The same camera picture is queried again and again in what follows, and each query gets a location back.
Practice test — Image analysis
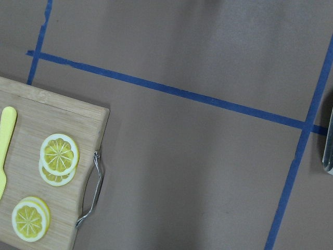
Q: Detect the upper top lemon slice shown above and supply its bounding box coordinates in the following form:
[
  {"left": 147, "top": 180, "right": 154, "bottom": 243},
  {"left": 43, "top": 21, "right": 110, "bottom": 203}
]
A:
[{"left": 40, "top": 133, "right": 80, "bottom": 176}]

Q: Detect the lemon slice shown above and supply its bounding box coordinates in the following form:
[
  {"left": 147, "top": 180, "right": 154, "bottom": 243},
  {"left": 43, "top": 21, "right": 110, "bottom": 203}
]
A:
[
  {"left": 20, "top": 196, "right": 51, "bottom": 230},
  {"left": 40, "top": 133, "right": 80, "bottom": 176},
  {"left": 39, "top": 160, "right": 76, "bottom": 186},
  {"left": 11, "top": 200, "right": 48, "bottom": 242}
]

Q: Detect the upper bottom lemon slice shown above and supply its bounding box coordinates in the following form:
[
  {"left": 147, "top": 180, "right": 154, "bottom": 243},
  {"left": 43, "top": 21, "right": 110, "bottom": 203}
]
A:
[{"left": 39, "top": 160, "right": 76, "bottom": 186}]

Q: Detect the bamboo cutting board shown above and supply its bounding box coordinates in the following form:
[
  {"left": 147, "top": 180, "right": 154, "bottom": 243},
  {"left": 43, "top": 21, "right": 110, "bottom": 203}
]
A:
[{"left": 1, "top": 78, "right": 109, "bottom": 249}]

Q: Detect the lower bottom lemon slice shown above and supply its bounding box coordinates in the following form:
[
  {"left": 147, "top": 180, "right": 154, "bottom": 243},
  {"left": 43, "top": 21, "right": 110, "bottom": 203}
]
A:
[{"left": 20, "top": 196, "right": 51, "bottom": 230}]

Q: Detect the yellow plastic knife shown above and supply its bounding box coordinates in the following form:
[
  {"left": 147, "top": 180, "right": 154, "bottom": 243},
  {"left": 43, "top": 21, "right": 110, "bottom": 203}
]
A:
[{"left": 1, "top": 106, "right": 17, "bottom": 198}]

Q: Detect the steel scoop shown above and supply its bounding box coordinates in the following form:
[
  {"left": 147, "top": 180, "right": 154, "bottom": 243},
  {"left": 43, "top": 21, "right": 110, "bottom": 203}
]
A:
[{"left": 322, "top": 112, "right": 333, "bottom": 174}]

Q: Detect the lower top lemon slice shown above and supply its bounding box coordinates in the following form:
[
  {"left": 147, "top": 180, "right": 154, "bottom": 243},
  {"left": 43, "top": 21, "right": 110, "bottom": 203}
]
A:
[{"left": 11, "top": 200, "right": 48, "bottom": 242}]

